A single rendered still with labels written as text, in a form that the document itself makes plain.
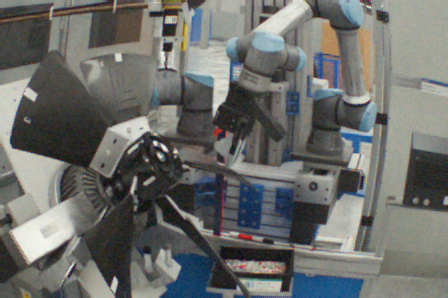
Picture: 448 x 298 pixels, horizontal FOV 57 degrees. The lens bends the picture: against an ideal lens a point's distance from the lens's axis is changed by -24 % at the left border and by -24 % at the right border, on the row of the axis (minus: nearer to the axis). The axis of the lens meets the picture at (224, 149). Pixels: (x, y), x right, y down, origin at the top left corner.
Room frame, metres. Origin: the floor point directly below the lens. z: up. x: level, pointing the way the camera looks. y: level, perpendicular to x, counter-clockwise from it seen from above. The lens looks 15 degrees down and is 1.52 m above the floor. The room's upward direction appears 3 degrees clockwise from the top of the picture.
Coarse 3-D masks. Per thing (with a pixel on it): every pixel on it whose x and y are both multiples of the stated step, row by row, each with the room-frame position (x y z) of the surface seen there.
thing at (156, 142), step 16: (144, 144) 0.97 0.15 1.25; (160, 144) 1.02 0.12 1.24; (128, 160) 0.96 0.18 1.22; (144, 160) 0.94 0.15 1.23; (160, 160) 0.99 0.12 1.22; (176, 160) 1.03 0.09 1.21; (112, 176) 0.99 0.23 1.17; (128, 176) 0.96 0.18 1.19; (144, 176) 0.94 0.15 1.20; (160, 176) 0.94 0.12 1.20; (176, 176) 0.98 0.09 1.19; (112, 192) 0.96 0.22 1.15; (144, 192) 0.96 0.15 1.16; (160, 192) 0.97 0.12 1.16; (144, 208) 1.00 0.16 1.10
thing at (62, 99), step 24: (48, 72) 0.89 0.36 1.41; (72, 72) 0.93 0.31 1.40; (24, 96) 0.83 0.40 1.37; (48, 96) 0.88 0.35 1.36; (72, 96) 0.91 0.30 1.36; (48, 120) 0.87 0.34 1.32; (72, 120) 0.90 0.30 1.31; (96, 120) 0.94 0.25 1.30; (24, 144) 0.82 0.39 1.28; (48, 144) 0.86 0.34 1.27; (72, 144) 0.90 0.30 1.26; (96, 144) 0.94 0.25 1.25
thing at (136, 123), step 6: (132, 120) 1.09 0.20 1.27; (138, 120) 1.09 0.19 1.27; (144, 120) 1.09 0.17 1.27; (114, 126) 1.08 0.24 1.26; (120, 126) 1.08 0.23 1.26; (126, 126) 1.08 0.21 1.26; (132, 126) 1.08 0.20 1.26; (138, 126) 1.08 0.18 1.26; (144, 126) 1.08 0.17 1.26; (120, 132) 1.07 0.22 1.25; (126, 132) 1.07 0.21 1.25; (132, 132) 1.07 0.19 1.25; (138, 132) 1.07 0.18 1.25; (132, 138) 1.06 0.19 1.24
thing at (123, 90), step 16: (80, 64) 1.19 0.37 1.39; (96, 64) 1.20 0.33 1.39; (112, 64) 1.21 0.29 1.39; (128, 64) 1.22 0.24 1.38; (144, 64) 1.24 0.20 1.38; (96, 80) 1.17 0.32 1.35; (112, 80) 1.17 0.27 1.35; (128, 80) 1.17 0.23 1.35; (144, 80) 1.19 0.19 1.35; (96, 96) 1.13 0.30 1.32; (112, 96) 1.13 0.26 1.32; (128, 96) 1.13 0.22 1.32; (144, 96) 1.14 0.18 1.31; (112, 112) 1.10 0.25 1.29; (128, 112) 1.10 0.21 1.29; (144, 112) 1.10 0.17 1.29
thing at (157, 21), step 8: (152, 8) 1.08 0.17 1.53; (160, 8) 1.08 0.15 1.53; (152, 16) 1.07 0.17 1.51; (160, 16) 1.08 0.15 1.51; (152, 24) 1.10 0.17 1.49; (160, 24) 1.08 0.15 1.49; (152, 32) 1.09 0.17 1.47; (160, 32) 1.08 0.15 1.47; (160, 40) 1.07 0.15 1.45; (168, 40) 1.07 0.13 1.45; (176, 40) 1.07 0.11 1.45
